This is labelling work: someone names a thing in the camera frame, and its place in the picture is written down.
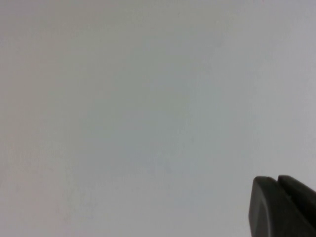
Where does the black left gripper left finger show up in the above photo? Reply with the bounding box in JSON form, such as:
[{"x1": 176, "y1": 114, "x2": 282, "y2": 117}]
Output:
[{"x1": 248, "y1": 176, "x2": 316, "y2": 237}]

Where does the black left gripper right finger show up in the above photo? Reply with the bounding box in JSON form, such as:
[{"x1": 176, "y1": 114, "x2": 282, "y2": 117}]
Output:
[{"x1": 277, "y1": 174, "x2": 316, "y2": 214}]

